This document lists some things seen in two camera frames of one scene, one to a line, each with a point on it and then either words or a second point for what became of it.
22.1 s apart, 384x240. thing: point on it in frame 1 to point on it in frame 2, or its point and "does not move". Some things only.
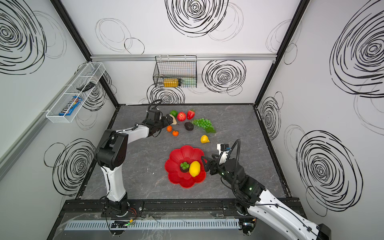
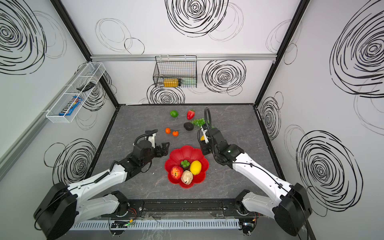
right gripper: (212, 165) to (205, 146)
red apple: (181, 116) to (176, 172)
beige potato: (174, 120) to (187, 177)
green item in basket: (189, 82) does not move
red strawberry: (190, 114) does not move
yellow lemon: (194, 168) does not move
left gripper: (163, 121) to (160, 150)
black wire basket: (177, 71) does not move
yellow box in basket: (170, 82) does not move
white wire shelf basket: (67, 107) does not move
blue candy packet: (72, 105) does not move
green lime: (174, 112) does not move
